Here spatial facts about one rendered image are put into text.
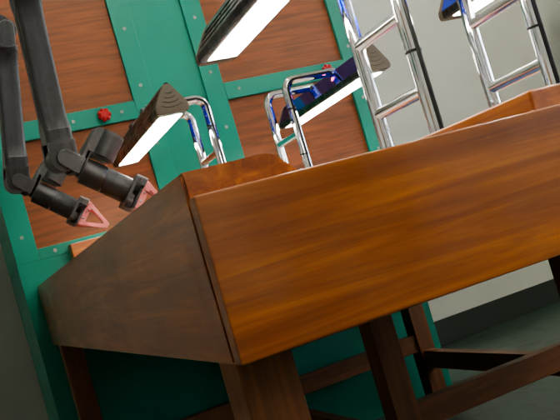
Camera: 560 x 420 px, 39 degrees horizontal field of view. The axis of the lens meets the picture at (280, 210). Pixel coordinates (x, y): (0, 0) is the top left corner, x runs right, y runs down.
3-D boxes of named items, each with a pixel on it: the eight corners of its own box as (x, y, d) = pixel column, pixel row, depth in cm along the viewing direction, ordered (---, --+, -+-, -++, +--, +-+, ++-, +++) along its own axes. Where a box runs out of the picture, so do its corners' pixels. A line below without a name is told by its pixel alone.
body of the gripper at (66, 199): (82, 203, 211) (57, 192, 209) (87, 197, 202) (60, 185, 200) (72, 226, 209) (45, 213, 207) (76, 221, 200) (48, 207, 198)
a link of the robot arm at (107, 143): (45, 164, 169) (54, 161, 161) (67, 117, 171) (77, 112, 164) (95, 189, 174) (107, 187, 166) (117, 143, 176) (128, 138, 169)
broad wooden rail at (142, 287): (234, 366, 72) (179, 172, 73) (52, 345, 239) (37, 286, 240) (347, 327, 77) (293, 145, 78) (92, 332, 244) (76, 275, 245)
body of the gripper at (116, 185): (137, 185, 177) (107, 171, 175) (146, 177, 168) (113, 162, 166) (125, 211, 175) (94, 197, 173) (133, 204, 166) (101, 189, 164)
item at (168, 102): (157, 115, 180) (149, 85, 181) (113, 168, 238) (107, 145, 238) (190, 108, 184) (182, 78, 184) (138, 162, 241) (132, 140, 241)
